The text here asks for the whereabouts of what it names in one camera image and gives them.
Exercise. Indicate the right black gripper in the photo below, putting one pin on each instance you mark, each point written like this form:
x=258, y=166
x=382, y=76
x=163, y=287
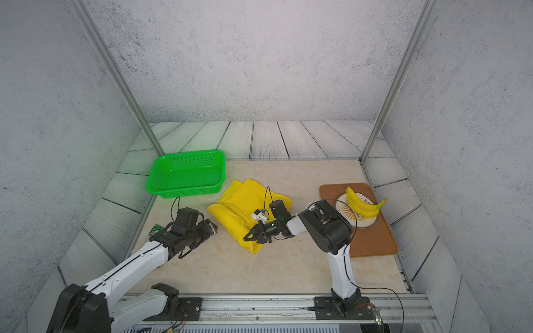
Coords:
x=260, y=229

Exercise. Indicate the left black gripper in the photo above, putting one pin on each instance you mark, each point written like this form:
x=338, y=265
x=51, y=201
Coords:
x=208, y=228

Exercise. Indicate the yellow shorts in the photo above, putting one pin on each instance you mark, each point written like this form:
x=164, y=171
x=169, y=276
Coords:
x=235, y=207

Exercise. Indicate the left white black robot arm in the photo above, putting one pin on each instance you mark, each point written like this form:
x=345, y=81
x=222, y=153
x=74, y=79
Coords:
x=98, y=306

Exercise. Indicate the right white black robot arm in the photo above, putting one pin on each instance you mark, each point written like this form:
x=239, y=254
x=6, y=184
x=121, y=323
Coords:
x=330, y=231

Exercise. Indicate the green snack bag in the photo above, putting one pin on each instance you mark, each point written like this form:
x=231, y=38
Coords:
x=155, y=230

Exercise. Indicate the green plastic basket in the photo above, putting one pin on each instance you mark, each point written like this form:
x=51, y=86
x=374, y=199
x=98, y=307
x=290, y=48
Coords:
x=187, y=174

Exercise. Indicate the patterned round plate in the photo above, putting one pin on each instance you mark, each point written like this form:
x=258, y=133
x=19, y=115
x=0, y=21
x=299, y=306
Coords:
x=353, y=218

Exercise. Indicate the yellow banana bunch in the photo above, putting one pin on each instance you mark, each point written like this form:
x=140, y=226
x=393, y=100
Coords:
x=365, y=210

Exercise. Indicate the brown cutting board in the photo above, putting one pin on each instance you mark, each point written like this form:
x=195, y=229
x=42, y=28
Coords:
x=374, y=240

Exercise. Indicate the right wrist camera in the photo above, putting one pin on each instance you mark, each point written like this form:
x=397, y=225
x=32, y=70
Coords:
x=260, y=215

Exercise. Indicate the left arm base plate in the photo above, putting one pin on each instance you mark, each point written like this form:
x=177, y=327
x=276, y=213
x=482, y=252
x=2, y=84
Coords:
x=177, y=308

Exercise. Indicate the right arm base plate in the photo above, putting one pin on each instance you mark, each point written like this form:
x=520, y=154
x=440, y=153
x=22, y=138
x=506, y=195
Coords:
x=355, y=307

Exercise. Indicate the aluminium front rail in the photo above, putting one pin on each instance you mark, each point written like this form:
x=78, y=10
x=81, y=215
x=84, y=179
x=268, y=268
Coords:
x=404, y=313

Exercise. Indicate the left metal frame post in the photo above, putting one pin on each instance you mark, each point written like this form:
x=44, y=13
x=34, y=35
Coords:
x=93, y=34

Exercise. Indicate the metal frame post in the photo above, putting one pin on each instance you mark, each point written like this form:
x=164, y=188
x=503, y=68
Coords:
x=93, y=34
x=411, y=49

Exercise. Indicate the right metal frame post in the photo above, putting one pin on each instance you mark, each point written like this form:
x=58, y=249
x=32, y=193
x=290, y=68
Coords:
x=411, y=49

